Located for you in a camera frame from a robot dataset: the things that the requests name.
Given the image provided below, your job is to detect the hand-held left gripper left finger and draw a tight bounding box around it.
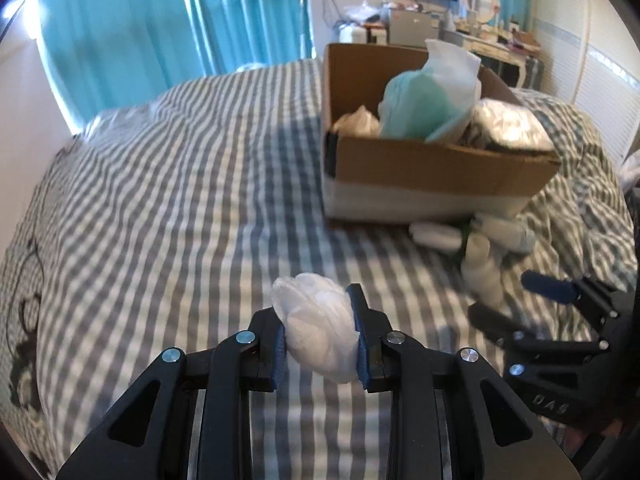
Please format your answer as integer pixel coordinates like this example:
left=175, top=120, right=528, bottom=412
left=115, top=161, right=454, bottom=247
left=57, top=309, right=289, bottom=480

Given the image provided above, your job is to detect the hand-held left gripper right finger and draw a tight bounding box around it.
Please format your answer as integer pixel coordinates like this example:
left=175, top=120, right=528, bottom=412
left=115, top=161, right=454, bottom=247
left=346, top=283, right=584, bottom=480

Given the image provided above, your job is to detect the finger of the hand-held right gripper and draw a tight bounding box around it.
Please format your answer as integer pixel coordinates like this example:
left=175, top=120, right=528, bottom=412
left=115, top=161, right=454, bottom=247
left=467, top=304, right=608, bottom=358
left=520, top=269, right=621, bottom=319

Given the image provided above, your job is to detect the white soft plastic-wrapped pad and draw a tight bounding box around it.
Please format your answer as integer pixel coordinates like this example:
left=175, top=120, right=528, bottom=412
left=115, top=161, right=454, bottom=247
left=271, top=272, right=361, bottom=385

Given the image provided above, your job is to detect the brown cardboard box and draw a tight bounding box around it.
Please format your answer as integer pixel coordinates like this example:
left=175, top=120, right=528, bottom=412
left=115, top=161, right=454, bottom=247
left=320, top=42, right=562, bottom=224

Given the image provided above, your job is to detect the silver grey soft packet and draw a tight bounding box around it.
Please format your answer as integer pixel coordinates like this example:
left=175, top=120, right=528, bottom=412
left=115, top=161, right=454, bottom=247
left=469, top=99, right=556, bottom=154

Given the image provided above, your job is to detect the crumpled white soft packet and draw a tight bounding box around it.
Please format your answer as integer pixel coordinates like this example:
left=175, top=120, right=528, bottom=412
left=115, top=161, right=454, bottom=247
left=332, top=105, right=384, bottom=137

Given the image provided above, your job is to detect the teal soft packet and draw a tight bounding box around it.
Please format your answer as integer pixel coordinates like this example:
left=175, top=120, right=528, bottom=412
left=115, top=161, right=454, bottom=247
left=378, top=70, right=474, bottom=142

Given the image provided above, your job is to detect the grey white striped blanket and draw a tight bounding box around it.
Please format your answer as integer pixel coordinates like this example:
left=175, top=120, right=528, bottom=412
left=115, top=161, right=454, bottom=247
left=0, top=57, right=637, bottom=480

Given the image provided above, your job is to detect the white plastic bag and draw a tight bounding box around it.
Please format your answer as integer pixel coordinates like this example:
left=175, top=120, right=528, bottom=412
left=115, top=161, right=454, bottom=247
left=424, top=38, right=483, bottom=144

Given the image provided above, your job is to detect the white dressing table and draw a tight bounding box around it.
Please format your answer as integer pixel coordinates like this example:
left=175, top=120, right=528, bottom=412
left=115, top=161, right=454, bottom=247
left=440, top=24, right=544, bottom=89

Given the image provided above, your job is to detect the white box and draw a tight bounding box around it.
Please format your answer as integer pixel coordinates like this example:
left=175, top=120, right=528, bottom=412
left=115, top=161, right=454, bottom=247
left=338, top=24, right=369, bottom=45

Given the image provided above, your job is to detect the silver laptop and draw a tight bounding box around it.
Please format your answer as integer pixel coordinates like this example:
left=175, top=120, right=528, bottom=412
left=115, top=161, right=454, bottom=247
left=388, top=8, right=441, bottom=47

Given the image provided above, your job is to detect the teal curtain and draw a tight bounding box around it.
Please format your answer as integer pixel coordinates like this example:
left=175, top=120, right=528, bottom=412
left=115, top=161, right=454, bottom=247
left=37, top=0, right=317, bottom=137

